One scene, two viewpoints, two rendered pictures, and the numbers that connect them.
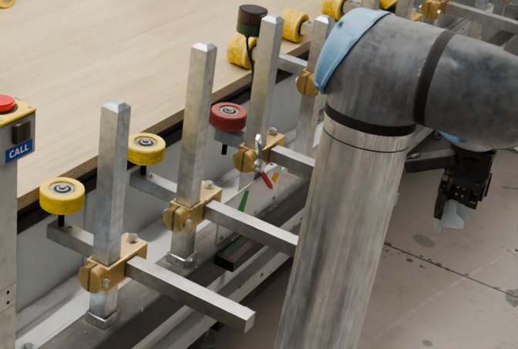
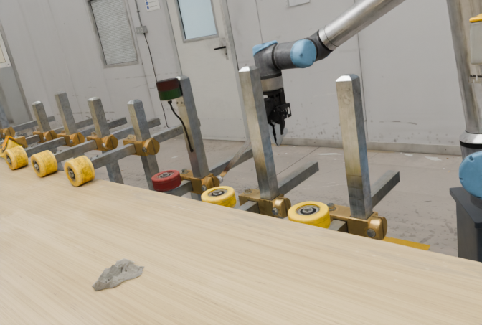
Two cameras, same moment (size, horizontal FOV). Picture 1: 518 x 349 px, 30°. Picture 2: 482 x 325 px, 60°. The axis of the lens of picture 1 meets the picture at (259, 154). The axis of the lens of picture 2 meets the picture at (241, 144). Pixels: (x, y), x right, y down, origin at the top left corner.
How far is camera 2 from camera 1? 1.84 m
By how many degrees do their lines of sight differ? 68
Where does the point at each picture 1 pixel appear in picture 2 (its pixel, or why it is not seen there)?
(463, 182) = (284, 106)
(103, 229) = (367, 184)
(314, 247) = not seen: outside the picture
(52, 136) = (202, 234)
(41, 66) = (25, 270)
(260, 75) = (194, 120)
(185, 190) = (274, 184)
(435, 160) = (270, 105)
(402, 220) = not seen: hidden behind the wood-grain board
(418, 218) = not seen: hidden behind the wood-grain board
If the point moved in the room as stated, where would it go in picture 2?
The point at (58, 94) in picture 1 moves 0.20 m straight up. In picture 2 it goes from (105, 247) to (76, 152)
